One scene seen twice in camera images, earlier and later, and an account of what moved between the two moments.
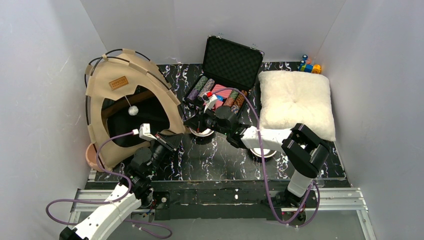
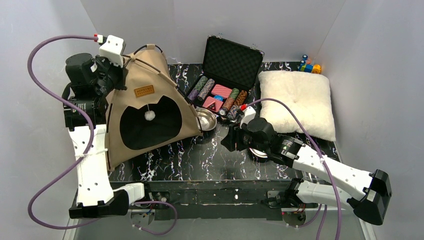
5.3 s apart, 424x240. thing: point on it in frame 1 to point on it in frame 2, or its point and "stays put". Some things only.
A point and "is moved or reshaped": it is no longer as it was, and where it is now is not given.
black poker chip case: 231,70 stays put
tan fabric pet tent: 129,102 is moved or reshaped
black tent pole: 100,59 to 158,70
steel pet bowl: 207,132 is moved or reshaped
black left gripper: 167,143 to 117,73
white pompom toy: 133,110 to 149,115
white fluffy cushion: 289,98 stays put
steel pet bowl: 267,153 stays put
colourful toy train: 306,65 stays put
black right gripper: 199,120 to 236,137
